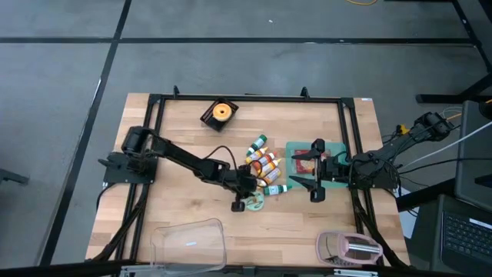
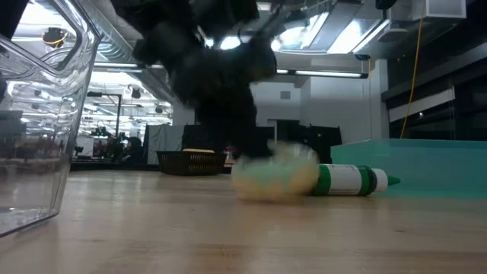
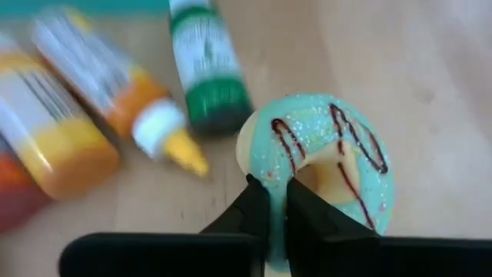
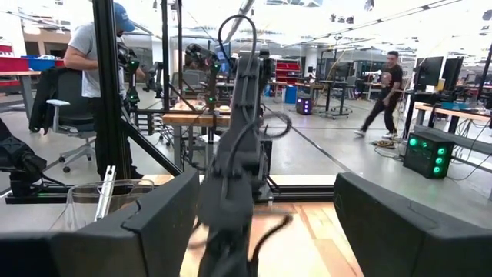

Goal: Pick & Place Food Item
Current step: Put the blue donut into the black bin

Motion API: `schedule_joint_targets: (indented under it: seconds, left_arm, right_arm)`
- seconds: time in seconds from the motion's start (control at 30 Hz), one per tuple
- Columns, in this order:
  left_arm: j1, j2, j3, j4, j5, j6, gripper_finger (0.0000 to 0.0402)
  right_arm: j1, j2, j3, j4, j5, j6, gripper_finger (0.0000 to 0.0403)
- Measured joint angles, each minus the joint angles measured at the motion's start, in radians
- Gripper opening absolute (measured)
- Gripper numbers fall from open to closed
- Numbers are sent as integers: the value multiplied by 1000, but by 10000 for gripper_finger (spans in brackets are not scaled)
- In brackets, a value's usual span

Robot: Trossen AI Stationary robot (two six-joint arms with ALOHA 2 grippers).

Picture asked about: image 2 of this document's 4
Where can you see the grey wall vent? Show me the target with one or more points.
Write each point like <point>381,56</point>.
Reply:
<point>285,95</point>

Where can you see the clear plastic bin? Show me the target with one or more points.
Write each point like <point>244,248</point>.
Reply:
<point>38,171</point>

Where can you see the black partition panels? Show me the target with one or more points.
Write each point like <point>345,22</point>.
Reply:
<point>323,141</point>

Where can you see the green frosted toy donut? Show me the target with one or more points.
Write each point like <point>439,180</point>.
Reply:
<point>274,179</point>

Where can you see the person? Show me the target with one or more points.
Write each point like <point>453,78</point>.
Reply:
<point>134,150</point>

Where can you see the long ceiling light strip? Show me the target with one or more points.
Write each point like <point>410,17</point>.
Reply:
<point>327,73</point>

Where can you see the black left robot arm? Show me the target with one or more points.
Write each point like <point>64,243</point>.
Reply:
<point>160,23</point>

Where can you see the black plastic mesh basket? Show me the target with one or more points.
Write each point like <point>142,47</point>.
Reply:
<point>190,163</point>

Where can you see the black ceiling dome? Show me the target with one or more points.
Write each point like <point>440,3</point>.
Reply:
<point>361,57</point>

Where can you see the white ceiling unit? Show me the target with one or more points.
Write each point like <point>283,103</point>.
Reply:
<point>437,9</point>

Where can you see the black aluminium table frame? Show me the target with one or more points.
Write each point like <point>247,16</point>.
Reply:
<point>114,166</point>

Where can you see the teal plastic tray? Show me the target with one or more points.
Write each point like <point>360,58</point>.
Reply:
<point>430,167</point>

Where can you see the grey hanging cloth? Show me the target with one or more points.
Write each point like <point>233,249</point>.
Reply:
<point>163,141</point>

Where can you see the green food colouring bottle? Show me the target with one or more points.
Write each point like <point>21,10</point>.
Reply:
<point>342,179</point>

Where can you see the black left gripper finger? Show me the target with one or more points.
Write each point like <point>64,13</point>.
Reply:
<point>255,133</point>
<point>217,133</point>

